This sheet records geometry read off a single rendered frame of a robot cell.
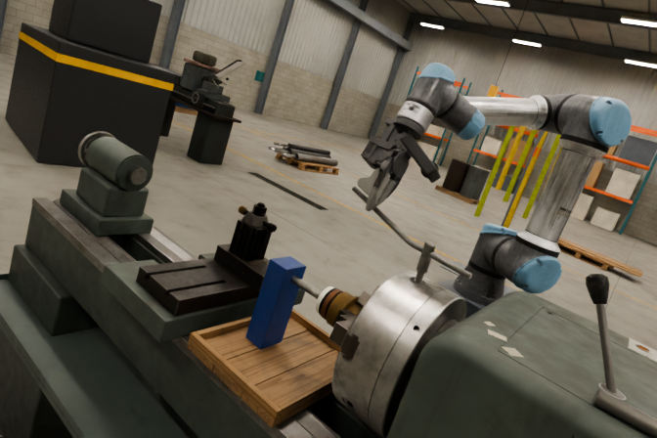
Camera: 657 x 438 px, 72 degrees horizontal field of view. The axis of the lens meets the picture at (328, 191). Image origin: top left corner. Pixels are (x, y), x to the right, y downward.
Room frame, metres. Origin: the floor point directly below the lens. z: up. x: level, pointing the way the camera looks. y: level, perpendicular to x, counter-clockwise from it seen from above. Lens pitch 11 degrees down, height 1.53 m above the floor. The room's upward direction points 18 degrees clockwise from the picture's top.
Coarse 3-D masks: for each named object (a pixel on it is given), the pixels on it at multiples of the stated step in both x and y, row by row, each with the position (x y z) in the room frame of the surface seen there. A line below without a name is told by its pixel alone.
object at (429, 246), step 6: (426, 246) 0.86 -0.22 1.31; (432, 246) 0.86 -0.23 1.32; (426, 252) 0.86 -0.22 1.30; (420, 258) 0.87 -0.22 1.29; (426, 258) 0.86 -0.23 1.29; (420, 264) 0.86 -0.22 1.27; (426, 264) 0.86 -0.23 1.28; (420, 270) 0.86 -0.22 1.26; (426, 270) 0.86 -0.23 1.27; (420, 276) 0.87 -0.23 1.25; (420, 282) 0.87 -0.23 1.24
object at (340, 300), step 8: (336, 288) 0.99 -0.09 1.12; (328, 296) 0.96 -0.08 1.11; (336, 296) 0.96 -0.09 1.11; (344, 296) 0.96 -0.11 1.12; (352, 296) 0.97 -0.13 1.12; (320, 304) 0.96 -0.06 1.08; (328, 304) 0.95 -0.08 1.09; (336, 304) 0.94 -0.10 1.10; (344, 304) 0.93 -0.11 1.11; (352, 304) 0.95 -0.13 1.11; (320, 312) 0.96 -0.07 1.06; (328, 312) 0.94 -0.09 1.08; (336, 312) 0.93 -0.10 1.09; (352, 312) 0.93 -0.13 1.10; (328, 320) 0.94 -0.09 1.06
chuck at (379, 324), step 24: (384, 288) 0.84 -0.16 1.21; (408, 288) 0.84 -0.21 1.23; (432, 288) 0.86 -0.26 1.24; (360, 312) 0.80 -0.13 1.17; (384, 312) 0.79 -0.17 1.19; (408, 312) 0.79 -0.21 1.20; (360, 336) 0.77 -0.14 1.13; (384, 336) 0.76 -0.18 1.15; (336, 360) 0.78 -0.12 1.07; (360, 360) 0.76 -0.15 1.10; (384, 360) 0.74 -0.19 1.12; (336, 384) 0.79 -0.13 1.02; (360, 384) 0.75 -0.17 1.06; (360, 408) 0.76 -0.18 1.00
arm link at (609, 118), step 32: (576, 96) 1.25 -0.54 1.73; (576, 128) 1.18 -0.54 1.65; (608, 128) 1.14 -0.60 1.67; (576, 160) 1.17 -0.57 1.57; (544, 192) 1.21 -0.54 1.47; (576, 192) 1.17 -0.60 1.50; (544, 224) 1.18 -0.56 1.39; (512, 256) 1.19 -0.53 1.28; (544, 256) 1.14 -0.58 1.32; (544, 288) 1.16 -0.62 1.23
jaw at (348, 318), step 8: (344, 312) 0.91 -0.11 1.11; (336, 320) 0.90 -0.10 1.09; (344, 320) 0.87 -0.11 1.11; (352, 320) 0.88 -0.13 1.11; (336, 328) 0.82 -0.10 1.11; (344, 328) 0.81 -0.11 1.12; (336, 336) 0.81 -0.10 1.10; (344, 336) 0.81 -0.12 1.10; (352, 336) 0.79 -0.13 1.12; (336, 344) 0.81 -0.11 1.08; (344, 344) 0.79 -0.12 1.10; (352, 344) 0.78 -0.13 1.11; (344, 352) 0.78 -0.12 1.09; (352, 352) 0.78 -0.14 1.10
